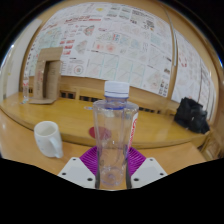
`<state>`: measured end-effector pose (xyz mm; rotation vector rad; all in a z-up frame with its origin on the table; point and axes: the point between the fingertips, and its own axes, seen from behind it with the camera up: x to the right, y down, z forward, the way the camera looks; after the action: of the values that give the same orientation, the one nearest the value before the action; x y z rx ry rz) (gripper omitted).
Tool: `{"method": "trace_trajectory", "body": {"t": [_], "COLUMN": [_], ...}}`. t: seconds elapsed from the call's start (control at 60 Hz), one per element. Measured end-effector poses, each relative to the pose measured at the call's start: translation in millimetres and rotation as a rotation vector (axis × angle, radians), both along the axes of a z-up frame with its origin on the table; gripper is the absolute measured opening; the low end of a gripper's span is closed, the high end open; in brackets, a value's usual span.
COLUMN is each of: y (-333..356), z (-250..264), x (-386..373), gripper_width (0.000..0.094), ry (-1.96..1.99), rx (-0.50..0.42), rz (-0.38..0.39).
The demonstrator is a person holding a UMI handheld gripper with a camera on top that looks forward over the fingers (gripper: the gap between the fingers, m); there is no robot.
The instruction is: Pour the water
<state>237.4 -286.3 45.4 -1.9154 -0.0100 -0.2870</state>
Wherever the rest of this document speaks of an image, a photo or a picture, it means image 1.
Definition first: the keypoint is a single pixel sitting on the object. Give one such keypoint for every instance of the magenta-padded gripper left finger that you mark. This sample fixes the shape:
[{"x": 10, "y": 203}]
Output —
[{"x": 75, "y": 171}]

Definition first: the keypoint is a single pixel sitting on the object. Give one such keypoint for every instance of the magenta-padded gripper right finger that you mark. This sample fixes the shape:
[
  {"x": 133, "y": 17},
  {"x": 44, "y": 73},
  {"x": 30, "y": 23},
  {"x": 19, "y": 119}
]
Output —
[{"x": 148, "y": 171}]

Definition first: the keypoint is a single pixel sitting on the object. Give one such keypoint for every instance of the clear plastic water bottle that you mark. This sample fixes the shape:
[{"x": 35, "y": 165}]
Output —
[{"x": 113, "y": 133}]

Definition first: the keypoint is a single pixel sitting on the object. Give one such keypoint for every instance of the white ceramic mug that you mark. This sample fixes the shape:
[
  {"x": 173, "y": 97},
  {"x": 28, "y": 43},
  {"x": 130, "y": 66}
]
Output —
[{"x": 46, "y": 138}]

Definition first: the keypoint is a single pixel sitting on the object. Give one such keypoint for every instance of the black bag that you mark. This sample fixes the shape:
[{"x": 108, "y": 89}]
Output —
[{"x": 190, "y": 115}]

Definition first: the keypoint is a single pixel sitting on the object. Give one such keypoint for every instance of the small clear plastic bottle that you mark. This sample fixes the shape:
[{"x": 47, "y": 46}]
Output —
[{"x": 25, "y": 88}]

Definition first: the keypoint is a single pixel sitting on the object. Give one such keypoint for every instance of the brown cardboard arch structure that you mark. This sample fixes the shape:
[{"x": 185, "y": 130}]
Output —
[{"x": 50, "y": 55}]

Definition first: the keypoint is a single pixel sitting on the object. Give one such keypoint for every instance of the wall of paper posters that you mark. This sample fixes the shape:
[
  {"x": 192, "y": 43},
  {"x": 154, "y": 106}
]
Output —
[{"x": 126, "y": 43}]

